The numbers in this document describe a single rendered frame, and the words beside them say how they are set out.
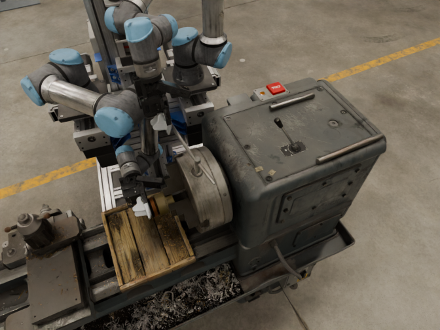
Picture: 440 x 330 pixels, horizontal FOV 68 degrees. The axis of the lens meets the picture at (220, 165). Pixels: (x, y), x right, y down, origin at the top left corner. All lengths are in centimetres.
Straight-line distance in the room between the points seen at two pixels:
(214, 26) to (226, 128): 41
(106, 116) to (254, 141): 51
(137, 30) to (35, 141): 248
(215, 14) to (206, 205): 72
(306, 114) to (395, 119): 222
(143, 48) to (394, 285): 210
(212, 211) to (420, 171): 227
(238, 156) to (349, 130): 44
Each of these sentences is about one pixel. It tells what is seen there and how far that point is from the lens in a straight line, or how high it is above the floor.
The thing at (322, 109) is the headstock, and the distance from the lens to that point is 137.
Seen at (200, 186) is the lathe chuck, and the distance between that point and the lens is 111.
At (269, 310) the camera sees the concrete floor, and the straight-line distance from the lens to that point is 222.
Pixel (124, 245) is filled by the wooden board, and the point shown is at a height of 88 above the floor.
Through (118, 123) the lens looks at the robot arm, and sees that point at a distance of 110.
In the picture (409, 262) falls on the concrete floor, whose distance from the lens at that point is 261.
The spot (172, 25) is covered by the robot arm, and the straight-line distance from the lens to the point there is 107.
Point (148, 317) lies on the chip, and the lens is 162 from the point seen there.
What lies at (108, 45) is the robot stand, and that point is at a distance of 164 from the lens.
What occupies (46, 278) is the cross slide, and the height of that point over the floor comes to 97.
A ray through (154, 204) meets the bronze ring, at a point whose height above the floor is 111.
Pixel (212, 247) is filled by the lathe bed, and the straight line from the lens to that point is 138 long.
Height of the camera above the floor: 213
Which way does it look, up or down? 52 degrees down
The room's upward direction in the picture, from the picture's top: straight up
